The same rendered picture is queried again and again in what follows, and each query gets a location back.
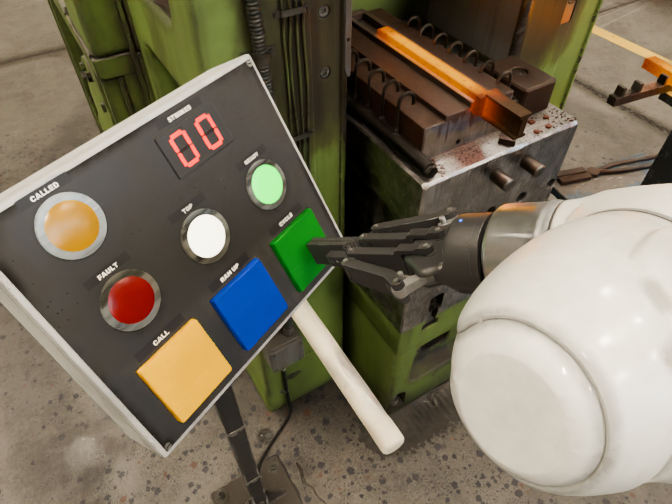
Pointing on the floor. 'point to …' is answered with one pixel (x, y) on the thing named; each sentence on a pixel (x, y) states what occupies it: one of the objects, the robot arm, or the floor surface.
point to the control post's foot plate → (275, 491)
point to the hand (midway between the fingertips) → (335, 251)
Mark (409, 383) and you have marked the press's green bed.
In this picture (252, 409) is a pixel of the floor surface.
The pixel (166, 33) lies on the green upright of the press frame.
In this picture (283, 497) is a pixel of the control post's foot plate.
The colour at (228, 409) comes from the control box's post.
